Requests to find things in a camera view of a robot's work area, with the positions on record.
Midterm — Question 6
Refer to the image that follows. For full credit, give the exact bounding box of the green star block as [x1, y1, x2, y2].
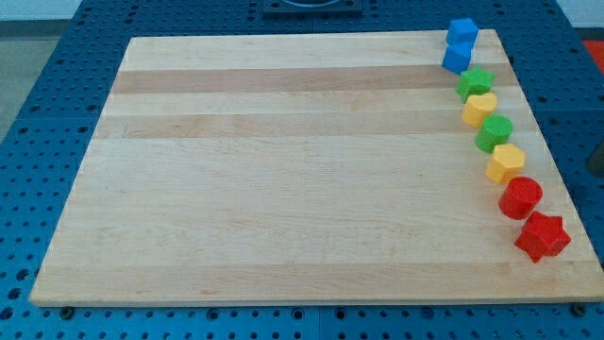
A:
[456, 66, 495, 103]

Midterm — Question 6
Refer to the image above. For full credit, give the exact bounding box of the red star block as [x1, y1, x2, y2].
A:
[514, 211, 572, 263]

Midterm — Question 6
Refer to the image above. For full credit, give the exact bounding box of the wooden board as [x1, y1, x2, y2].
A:
[30, 29, 603, 307]

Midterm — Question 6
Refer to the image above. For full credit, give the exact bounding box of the yellow heart block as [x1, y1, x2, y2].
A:
[461, 93, 498, 128]

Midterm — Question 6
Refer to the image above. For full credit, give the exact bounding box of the green cylinder block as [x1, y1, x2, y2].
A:
[475, 114, 513, 153]

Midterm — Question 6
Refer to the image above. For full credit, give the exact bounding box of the blue block near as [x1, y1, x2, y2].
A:
[442, 42, 473, 75]

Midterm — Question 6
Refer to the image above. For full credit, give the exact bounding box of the blue block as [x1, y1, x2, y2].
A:
[445, 18, 478, 45]
[442, 42, 473, 75]

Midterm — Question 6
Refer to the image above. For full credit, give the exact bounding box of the yellow hexagon block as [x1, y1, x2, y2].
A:
[485, 144, 526, 184]

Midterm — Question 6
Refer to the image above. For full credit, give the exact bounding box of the blue block far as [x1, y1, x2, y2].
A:
[445, 18, 478, 45]

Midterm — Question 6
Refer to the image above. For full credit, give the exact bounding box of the red cylinder block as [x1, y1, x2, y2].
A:
[498, 177, 543, 220]

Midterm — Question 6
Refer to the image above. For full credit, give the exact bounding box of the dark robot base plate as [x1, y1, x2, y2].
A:
[262, 0, 363, 17]

